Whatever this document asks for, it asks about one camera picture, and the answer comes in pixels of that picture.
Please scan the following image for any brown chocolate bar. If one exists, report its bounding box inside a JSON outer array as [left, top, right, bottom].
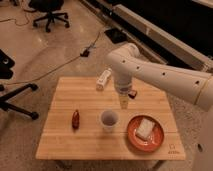
[[128, 90, 137, 99]]

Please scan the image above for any black chair base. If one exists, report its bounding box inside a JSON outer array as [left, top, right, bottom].
[[0, 83, 39, 120]]

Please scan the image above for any black floor plate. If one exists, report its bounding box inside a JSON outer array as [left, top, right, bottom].
[[105, 28, 127, 44]]

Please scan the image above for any wooden table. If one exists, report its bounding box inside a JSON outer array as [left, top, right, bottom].
[[36, 77, 185, 160]]

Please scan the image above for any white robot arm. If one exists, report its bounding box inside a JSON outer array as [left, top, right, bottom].
[[105, 43, 213, 171]]

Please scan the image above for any orange ceramic bowl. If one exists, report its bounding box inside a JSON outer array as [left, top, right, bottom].
[[127, 115, 164, 153]]

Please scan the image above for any grey long rail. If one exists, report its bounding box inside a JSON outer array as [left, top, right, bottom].
[[113, 4, 213, 71]]

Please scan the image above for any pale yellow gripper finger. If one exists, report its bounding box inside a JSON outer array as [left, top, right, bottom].
[[119, 94, 129, 109]]

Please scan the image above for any white plastic bottle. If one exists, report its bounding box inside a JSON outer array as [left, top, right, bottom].
[[96, 68, 112, 91]]

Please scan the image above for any white sponge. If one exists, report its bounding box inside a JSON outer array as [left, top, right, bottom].
[[136, 119, 155, 140]]

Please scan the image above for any black office chair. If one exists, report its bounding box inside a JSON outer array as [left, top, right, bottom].
[[29, 0, 70, 33]]

